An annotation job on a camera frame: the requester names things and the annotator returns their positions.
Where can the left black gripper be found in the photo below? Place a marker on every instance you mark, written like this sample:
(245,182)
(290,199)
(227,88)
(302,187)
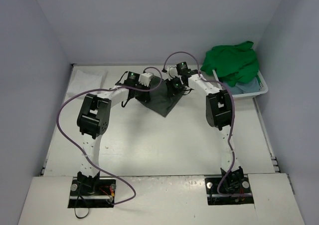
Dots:
(143,95)

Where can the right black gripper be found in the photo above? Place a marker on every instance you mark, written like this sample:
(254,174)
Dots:
(172,91)

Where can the grey t shirt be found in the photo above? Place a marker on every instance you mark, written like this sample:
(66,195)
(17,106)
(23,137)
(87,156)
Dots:
(162,101)

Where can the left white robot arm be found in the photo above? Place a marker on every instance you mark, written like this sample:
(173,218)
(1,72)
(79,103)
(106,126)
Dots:
(93,121)

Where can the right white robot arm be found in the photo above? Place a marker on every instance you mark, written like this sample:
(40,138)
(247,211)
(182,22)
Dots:
(219,112)

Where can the green t shirt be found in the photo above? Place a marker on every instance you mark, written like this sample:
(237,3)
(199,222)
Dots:
(232,63)

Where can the light blue t shirt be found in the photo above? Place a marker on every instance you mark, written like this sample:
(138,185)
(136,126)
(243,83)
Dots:
(243,88)

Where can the white laundry basket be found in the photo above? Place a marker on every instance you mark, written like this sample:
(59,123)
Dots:
(263,89)

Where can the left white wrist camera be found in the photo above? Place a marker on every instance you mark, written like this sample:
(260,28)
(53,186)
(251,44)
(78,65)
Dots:
(145,79)

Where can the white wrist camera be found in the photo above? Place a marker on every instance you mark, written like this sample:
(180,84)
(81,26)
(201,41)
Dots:
(145,79)
(170,71)

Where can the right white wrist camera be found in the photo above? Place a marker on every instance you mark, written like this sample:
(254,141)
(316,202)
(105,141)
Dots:
(170,71)

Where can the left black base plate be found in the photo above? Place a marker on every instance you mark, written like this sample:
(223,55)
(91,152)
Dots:
(102,196)

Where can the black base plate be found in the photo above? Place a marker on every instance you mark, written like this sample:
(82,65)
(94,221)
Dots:
(241,195)
(102,196)

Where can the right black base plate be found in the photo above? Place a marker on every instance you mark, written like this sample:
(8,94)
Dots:
(241,195)

